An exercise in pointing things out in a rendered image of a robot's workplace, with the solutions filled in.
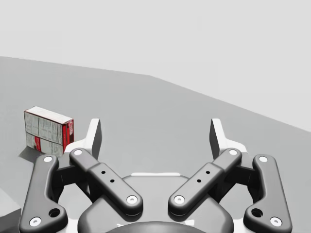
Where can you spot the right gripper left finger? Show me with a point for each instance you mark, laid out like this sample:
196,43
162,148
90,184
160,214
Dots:
110,180

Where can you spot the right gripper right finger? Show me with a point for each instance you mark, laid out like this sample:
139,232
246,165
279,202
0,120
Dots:
200,180

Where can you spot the red and white carton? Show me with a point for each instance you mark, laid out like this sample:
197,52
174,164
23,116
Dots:
46,131

